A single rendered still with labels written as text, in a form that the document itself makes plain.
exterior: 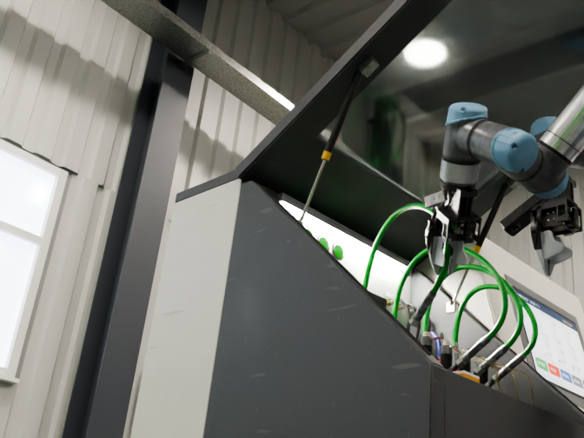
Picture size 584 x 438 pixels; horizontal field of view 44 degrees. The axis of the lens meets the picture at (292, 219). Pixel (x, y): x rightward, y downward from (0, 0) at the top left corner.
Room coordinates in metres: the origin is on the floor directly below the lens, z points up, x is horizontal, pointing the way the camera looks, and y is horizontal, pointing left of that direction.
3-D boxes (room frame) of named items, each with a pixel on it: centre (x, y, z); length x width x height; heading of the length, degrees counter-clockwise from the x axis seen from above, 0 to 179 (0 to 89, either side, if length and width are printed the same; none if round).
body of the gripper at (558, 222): (1.38, -0.56, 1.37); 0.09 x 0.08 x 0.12; 43
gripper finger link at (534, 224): (1.38, -0.52, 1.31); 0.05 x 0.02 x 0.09; 133
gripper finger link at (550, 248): (1.37, -0.54, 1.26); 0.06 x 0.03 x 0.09; 43
